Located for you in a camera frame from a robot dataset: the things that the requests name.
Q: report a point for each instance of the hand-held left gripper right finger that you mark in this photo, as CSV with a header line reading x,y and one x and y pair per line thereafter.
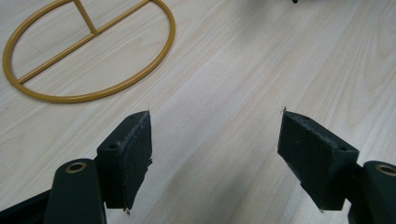
x,y
317,165

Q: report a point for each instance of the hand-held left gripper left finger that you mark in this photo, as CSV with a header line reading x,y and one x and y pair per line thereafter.
x,y
129,165

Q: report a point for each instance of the small black object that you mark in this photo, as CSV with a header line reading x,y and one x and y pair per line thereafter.
x,y
294,1

